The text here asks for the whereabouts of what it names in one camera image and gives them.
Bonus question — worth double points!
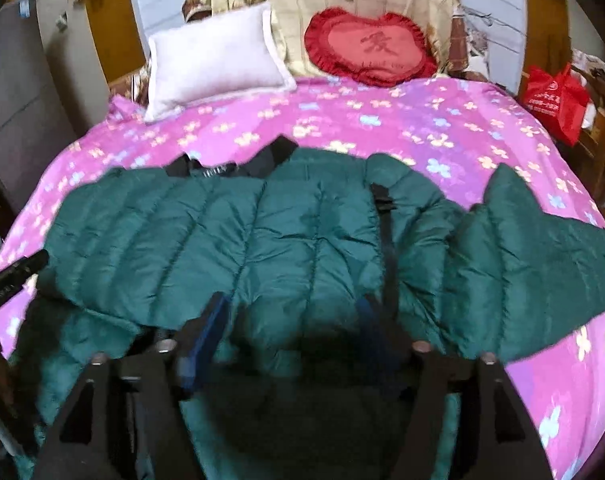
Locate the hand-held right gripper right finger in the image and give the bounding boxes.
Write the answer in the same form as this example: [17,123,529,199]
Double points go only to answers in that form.
[355,295,553,480]

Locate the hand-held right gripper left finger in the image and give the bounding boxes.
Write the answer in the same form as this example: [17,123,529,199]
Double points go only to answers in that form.
[32,292,233,480]

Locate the green puffer jacket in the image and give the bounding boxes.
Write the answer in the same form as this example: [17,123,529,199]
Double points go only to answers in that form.
[7,135,605,480]

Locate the grey refrigerator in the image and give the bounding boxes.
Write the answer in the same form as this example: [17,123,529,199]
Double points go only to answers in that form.
[0,0,78,211]

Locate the pink floral bed sheet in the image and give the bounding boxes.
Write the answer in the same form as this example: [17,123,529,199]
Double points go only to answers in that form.
[0,77,605,480]

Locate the wooden bed headboard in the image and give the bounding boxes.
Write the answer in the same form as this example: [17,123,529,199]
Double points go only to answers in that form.
[85,0,571,96]

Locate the white pillow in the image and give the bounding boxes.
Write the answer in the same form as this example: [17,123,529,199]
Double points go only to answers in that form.
[143,2,297,123]

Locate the red heart cushion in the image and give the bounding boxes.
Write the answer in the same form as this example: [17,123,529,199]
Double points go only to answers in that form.
[304,7,438,88]

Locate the red plastic bag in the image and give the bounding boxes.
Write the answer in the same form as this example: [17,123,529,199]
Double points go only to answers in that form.
[520,62,591,147]

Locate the wooden shelf rack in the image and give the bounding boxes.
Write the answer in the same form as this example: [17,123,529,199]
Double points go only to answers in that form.
[567,50,605,226]

